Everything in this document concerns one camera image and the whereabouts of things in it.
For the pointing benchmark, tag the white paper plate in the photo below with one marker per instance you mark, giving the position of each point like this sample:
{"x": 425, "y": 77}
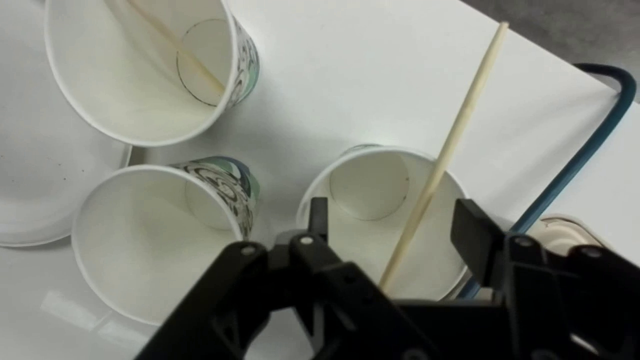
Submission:
{"x": 40, "y": 201}

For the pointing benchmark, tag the patterned paper coffee cup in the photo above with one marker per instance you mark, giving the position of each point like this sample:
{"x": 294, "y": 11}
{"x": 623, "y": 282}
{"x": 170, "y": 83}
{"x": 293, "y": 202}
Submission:
{"x": 132, "y": 246}
{"x": 363, "y": 222}
{"x": 120, "y": 100}

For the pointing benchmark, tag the blue-rimmed white tray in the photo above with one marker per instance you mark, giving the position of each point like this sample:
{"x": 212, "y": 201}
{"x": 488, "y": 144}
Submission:
{"x": 567, "y": 174}

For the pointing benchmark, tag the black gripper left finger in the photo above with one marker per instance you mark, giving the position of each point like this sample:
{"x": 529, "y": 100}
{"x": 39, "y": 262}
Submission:
{"x": 280, "y": 300}

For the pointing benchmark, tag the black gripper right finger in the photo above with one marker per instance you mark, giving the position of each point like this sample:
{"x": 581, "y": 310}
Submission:
{"x": 567, "y": 300}

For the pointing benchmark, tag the round brown-rimmed lid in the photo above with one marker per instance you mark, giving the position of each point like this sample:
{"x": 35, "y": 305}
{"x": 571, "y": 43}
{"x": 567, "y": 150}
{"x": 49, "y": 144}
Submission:
{"x": 567, "y": 229}

